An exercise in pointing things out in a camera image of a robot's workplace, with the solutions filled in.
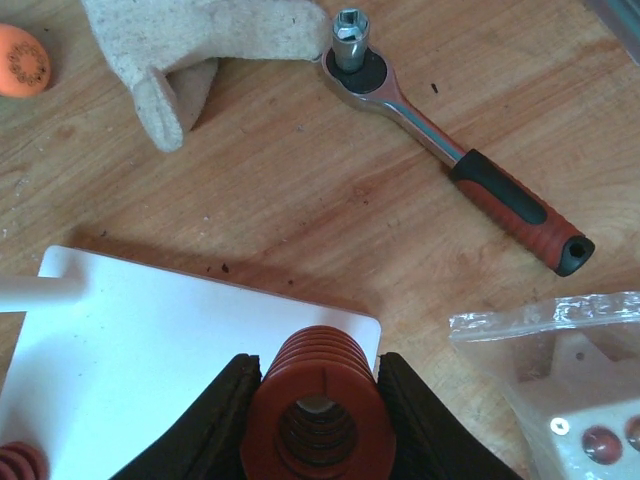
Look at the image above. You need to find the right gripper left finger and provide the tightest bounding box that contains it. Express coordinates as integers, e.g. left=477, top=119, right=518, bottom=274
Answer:
left=117, top=354, right=261, bottom=480

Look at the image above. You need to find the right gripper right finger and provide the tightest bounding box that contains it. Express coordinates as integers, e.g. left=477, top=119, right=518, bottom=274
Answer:
left=377, top=352, right=521, bottom=480

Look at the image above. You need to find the red spring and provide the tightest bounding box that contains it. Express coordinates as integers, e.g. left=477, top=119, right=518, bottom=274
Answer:
left=0, top=442, right=49, bottom=480
left=240, top=325, right=396, bottom=479

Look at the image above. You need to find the white peg base plate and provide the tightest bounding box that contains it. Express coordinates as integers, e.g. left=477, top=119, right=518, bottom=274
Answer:
left=1, top=246, right=381, bottom=479

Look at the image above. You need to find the white work glove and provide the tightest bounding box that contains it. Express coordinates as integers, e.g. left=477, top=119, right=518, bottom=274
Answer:
left=82, top=0, right=329, bottom=152

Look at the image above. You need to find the orange black screwdriver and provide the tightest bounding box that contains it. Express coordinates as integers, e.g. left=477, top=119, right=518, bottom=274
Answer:
left=0, top=24, right=52, bottom=98

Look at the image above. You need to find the clear plastic zip bag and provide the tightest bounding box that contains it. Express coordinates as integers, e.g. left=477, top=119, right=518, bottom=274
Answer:
left=450, top=291, right=639, bottom=479

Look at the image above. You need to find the brown handle tool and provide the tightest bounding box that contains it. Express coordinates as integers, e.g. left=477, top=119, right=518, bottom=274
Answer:
left=321, top=8, right=595, bottom=277

